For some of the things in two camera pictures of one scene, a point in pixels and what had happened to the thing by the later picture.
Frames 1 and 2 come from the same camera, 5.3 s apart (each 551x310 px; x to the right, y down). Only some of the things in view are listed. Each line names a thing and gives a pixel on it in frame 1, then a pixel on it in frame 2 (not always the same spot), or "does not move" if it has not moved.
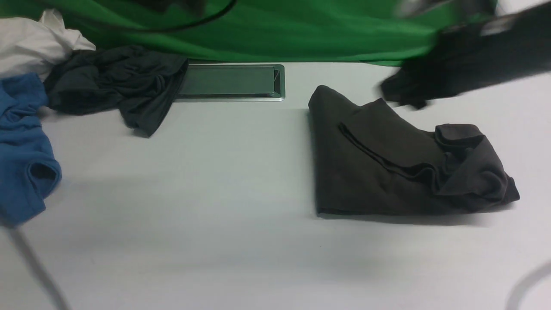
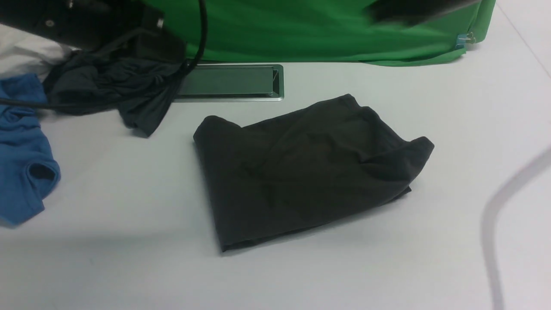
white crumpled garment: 26,46 does not move
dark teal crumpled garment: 142,86 does not move
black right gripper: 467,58 -> 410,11
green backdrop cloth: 353,32 does not move
